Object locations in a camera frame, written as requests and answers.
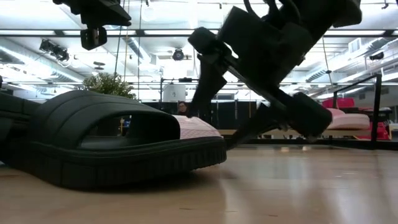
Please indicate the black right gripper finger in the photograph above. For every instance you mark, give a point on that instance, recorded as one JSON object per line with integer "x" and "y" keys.
{"x": 258, "y": 123}
{"x": 206, "y": 87}

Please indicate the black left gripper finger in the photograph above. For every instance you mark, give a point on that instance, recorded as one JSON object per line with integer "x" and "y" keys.
{"x": 109, "y": 15}
{"x": 93, "y": 39}

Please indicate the pink rubber slide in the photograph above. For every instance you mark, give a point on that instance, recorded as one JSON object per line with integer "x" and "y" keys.
{"x": 196, "y": 127}
{"x": 351, "y": 121}

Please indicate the black rubber slide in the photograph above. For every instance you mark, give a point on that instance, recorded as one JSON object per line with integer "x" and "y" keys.
{"x": 15, "y": 124}
{"x": 124, "y": 165}

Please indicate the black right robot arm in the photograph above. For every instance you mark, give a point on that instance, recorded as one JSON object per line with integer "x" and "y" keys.
{"x": 326, "y": 12}

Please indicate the black metal shoe shelf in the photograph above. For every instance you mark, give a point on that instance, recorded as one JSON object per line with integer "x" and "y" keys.
{"x": 378, "y": 109}

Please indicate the person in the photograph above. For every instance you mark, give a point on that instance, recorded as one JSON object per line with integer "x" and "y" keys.
{"x": 183, "y": 108}

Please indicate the black ceiling spotlight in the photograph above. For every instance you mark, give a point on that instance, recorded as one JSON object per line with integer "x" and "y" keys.
{"x": 178, "y": 55}
{"x": 56, "y": 51}

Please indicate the green potted plant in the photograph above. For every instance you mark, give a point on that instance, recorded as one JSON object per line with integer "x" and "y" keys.
{"x": 109, "y": 85}

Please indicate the red storage bin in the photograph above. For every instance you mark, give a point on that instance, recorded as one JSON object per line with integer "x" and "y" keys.
{"x": 384, "y": 132}
{"x": 340, "y": 102}

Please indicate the black aluminium table frame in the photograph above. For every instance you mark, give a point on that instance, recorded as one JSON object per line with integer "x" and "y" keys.
{"x": 342, "y": 143}

